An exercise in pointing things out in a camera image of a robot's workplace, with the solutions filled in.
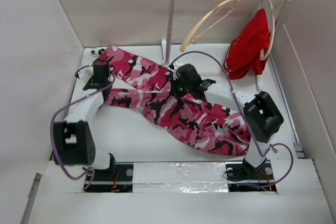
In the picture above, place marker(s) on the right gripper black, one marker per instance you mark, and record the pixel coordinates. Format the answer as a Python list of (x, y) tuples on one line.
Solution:
[(175, 91)]

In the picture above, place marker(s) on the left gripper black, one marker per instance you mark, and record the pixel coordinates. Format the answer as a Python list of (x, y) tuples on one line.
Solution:
[(90, 81)]

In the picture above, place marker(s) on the pink camouflage trousers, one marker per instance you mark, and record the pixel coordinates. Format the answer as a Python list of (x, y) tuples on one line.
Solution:
[(204, 126)]

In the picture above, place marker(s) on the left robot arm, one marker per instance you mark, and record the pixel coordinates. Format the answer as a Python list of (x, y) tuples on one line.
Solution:
[(71, 138)]

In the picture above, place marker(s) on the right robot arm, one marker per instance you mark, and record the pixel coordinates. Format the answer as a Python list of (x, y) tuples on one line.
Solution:
[(261, 114)]

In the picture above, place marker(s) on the wooden hanger with red garment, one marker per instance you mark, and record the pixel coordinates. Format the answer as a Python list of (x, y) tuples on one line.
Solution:
[(271, 24)]

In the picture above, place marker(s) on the red garment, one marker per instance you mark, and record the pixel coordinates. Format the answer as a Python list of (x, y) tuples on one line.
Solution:
[(244, 52)]

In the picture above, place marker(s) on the silver tape strip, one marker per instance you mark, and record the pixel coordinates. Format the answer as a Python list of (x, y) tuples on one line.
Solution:
[(179, 177)]

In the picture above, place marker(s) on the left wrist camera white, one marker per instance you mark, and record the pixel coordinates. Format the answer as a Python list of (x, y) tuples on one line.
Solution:
[(84, 73)]

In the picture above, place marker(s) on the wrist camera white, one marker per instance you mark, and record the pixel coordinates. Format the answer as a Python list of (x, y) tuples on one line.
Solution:
[(175, 65), (84, 73)]

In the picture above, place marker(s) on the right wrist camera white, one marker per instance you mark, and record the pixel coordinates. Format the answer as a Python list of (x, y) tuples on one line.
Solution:
[(175, 65)]

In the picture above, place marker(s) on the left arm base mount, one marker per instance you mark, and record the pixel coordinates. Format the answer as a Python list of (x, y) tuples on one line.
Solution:
[(117, 178)]

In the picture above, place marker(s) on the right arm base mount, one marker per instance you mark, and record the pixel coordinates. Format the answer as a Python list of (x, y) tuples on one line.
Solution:
[(243, 178)]

